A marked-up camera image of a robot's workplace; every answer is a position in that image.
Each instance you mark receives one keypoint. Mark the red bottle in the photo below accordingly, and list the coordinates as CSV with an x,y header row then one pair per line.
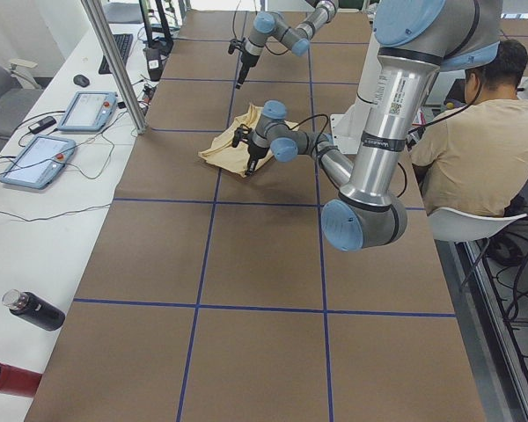
x,y
17,381

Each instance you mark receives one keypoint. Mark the teach pendant tablet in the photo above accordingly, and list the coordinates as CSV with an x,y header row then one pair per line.
x,y
40,162
88,111

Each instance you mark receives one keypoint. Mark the aluminium frame post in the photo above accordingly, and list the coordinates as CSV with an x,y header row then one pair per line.
x,y
100,26

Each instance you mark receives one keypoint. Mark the black water bottle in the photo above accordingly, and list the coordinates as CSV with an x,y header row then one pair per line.
x,y
33,309

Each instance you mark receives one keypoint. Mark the cream long sleeve shirt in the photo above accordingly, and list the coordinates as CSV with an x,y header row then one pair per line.
x,y
222,154

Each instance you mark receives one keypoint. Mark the near teach pendant tablet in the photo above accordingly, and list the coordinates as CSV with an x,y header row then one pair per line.
x,y
40,162

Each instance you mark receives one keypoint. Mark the person in beige shirt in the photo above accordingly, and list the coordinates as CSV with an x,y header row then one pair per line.
x,y
476,161

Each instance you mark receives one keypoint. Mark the black computer mouse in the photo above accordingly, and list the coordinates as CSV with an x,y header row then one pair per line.
x,y
81,80

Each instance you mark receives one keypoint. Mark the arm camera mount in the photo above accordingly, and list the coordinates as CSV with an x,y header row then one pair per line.
x,y
236,44

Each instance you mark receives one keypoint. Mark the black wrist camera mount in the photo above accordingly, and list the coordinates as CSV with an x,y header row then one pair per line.
x,y
242,134

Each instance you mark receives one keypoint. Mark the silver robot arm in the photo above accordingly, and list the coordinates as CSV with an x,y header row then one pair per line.
x,y
417,39
271,24

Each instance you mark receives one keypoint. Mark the black power adapter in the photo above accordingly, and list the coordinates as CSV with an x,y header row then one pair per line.
x,y
42,125

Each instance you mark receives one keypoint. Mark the white plastic chair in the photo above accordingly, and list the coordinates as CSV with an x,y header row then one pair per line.
x,y
450,225

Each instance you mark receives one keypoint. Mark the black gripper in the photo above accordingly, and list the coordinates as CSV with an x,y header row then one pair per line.
x,y
256,152
247,60

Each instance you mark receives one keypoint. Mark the far teach pendant tablet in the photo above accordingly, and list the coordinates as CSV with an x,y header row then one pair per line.
x,y
88,111

